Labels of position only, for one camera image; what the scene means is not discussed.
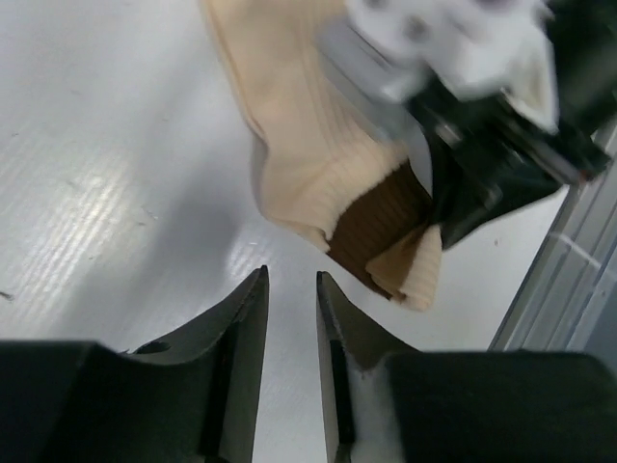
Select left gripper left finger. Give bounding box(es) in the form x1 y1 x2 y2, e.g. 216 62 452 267
1 267 269 462

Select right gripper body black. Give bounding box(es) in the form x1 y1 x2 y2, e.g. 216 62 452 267
409 1 616 248

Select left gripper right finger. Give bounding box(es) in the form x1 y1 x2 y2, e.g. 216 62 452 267
316 272 616 462

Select beige brown striped sock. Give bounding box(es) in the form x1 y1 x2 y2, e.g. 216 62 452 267
204 1 443 311

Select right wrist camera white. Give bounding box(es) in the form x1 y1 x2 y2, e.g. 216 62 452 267
318 1 559 139

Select aluminium rail frame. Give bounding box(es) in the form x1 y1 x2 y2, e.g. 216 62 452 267
489 115 617 356

